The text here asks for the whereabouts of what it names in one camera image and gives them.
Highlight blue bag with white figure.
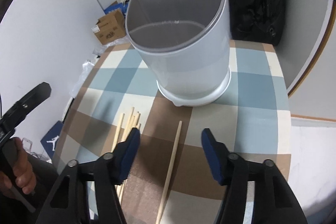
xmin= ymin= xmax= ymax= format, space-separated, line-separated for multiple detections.
xmin=40 ymin=120 xmax=64 ymax=159

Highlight white and grey utensil holder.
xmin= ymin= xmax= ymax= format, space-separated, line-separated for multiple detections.
xmin=125 ymin=0 xmax=232 ymax=107

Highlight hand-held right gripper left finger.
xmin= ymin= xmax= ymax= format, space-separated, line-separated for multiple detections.
xmin=35 ymin=127 xmax=141 ymax=224

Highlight blue box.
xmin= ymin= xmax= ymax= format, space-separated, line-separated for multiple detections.
xmin=104 ymin=0 xmax=130 ymax=15

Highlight checked tablecloth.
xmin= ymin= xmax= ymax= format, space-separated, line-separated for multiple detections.
xmin=51 ymin=40 xmax=292 ymax=224

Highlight cardboard box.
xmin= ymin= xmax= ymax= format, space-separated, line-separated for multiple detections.
xmin=91 ymin=9 xmax=127 ymax=45

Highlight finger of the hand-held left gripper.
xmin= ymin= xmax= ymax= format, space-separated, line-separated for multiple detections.
xmin=1 ymin=82 xmax=51 ymax=135

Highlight white panel with wooden trim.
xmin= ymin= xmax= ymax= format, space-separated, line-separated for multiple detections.
xmin=286 ymin=0 xmax=336 ymax=98

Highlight person's left hand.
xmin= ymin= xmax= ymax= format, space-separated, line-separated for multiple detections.
xmin=0 ymin=139 xmax=36 ymax=199

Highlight clear plastic bags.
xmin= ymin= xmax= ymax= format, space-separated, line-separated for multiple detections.
xmin=69 ymin=44 xmax=106 ymax=99

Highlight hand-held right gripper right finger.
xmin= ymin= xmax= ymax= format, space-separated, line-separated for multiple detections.
xmin=201 ymin=128 xmax=309 ymax=224

